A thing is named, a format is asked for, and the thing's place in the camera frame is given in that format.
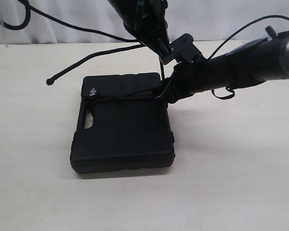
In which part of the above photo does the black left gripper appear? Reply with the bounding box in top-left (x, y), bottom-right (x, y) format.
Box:
top-left (121, 0), bottom-right (176, 64)

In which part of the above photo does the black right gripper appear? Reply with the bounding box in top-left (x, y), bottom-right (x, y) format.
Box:
top-left (167, 33), bottom-right (214, 103)

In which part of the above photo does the black plastic carrying case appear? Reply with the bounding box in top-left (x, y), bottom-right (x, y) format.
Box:
top-left (70, 73), bottom-right (175, 174)

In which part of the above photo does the black braided rope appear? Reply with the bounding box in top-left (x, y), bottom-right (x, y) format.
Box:
top-left (45, 42), bottom-right (174, 104)

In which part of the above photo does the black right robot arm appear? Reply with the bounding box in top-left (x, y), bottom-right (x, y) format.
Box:
top-left (165, 31), bottom-right (289, 103)

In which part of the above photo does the white zip tie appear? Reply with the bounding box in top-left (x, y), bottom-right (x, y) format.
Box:
top-left (0, 0), bottom-right (10, 50)

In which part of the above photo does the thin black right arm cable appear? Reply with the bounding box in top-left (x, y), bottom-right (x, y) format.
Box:
top-left (207, 14), bottom-right (289, 61)

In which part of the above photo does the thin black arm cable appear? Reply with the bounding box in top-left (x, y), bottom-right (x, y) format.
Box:
top-left (0, 0), bottom-right (145, 45)
top-left (207, 14), bottom-right (289, 61)

